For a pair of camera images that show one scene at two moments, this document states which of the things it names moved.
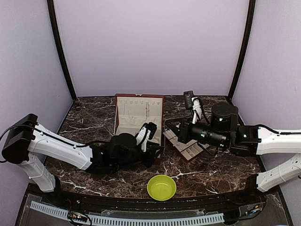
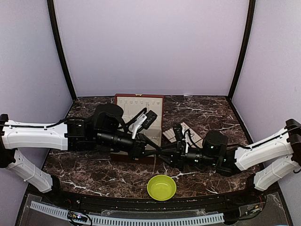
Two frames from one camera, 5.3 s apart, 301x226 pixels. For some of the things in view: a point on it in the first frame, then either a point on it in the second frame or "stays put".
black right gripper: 184,136 -> 178,160
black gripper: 191,102 -> 179,138
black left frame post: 53,24 stays put
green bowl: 161,188 stays put
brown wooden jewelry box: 132,111 stays put
